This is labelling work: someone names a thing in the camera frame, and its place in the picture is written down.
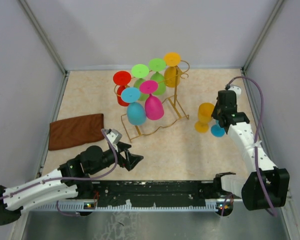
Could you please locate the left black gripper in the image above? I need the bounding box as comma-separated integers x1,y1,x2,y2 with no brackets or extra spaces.
89,141,144,175

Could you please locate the orange wine glass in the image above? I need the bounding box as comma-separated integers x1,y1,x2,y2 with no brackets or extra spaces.
194,102,215,133
163,52,181,88

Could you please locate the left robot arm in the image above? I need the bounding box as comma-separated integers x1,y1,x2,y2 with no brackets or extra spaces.
0,142,144,226

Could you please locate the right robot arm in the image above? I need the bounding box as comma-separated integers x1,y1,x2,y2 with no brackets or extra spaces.
211,90,290,211

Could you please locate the left light blue wine glass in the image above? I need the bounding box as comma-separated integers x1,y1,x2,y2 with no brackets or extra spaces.
121,87,147,126

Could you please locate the magenta wine glass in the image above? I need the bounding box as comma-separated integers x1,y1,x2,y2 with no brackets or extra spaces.
139,80,165,121

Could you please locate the red wine glass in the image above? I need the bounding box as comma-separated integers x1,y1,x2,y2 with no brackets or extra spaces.
113,70,132,107

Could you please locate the right green wine glass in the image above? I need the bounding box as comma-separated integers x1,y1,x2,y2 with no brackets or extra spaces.
148,58,167,96

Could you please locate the green wine glass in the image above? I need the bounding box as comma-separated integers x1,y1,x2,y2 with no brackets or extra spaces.
148,58,167,96
131,64,150,90

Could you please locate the left green wine glass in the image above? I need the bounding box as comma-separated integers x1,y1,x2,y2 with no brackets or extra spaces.
131,64,150,90

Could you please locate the brown folded cloth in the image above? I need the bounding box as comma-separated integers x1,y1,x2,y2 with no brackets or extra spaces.
48,113,104,151

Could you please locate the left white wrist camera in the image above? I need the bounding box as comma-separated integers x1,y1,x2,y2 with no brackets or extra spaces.
105,129,122,152

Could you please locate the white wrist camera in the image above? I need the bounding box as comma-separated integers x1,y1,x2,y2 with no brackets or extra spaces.
105,129,122,152
225,84,242,97

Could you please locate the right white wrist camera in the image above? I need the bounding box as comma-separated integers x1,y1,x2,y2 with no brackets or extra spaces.
225,84,242,97

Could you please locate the gold wire glass rack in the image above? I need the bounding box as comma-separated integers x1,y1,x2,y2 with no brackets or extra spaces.
120,59,190,142

